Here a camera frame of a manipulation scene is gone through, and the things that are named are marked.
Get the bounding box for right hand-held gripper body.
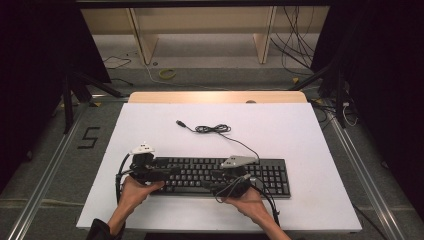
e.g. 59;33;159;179
213;154;258;198

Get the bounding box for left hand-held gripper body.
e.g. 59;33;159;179
129;143;161;184

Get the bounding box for black keyboard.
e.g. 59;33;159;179
151;156;292;199

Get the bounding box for person's left hand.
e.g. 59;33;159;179
119;176;166;211

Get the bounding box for person's right hand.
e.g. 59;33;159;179
223;189;269;224

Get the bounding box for white board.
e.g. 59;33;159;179
75;102;363;234

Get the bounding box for light wooden table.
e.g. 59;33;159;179
128;90;308;104

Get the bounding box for yellow tape roll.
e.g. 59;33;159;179
158;68;177;80

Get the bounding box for black tripod stand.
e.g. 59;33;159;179
61;71;126;134

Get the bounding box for light wooden shelf unit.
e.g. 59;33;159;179
79;5;331;66

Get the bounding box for black metal stand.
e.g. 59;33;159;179
288;49;349;129

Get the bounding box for black curtain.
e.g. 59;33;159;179
311;0;424;221
0;0;113;194

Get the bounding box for left hand-held gripper cable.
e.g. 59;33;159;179
114;153;134;204

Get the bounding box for hand-held gripper cable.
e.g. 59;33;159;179
114;153;134;204
214;173;281;228

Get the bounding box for right hand-held gripper cable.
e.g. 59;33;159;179
214;173;281;228

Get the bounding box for black keyboard cable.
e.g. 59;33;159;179
175;119;261;161

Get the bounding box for aluminium floor rail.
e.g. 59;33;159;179
324;103;406;240
6;99;91;240

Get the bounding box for thin black floor cable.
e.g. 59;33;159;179
101;55;133;70

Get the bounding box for tangled floor cables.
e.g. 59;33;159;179
308;98;359;129

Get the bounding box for hanging black cable bundle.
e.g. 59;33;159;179
269;5;321;76

